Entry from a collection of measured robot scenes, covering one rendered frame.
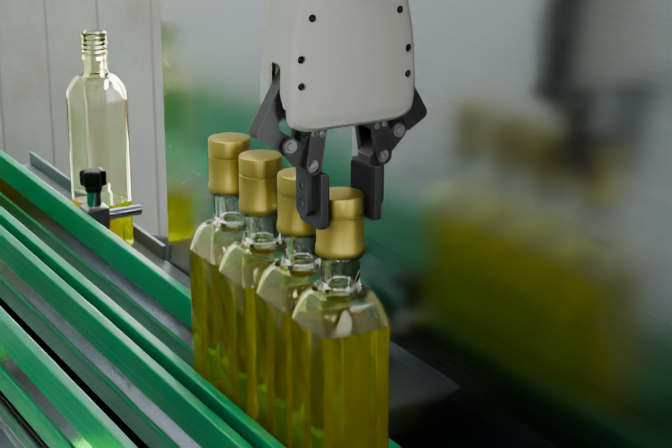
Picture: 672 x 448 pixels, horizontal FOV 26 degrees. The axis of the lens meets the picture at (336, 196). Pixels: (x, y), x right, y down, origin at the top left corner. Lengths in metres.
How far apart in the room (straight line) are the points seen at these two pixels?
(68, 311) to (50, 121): 3.54
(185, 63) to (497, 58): 0.62
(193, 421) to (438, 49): 0.35
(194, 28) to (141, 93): 3.15
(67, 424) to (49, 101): 3.72
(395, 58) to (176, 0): 0.64
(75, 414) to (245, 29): 0.45
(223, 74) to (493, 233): 0.51
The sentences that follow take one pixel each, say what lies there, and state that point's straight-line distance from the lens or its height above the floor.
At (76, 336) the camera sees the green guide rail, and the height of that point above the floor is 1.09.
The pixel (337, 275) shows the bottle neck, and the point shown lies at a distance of 1.02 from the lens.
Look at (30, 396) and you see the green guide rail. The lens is 1.32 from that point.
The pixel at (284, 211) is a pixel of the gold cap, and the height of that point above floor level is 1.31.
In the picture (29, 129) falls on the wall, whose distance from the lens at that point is 5.00.
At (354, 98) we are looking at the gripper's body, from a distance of 0.98.
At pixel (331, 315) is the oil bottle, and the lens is 1.02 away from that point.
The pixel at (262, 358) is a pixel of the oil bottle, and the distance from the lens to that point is 1.12.
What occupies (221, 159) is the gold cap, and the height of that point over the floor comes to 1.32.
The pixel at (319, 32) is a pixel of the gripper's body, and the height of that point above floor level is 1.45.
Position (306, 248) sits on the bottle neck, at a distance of 1.07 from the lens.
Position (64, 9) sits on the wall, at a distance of 4.81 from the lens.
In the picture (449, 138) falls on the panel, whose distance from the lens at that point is 1.11.
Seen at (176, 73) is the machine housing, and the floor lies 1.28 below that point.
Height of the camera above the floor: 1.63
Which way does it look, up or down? 17 degrees down
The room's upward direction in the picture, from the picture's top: straight up
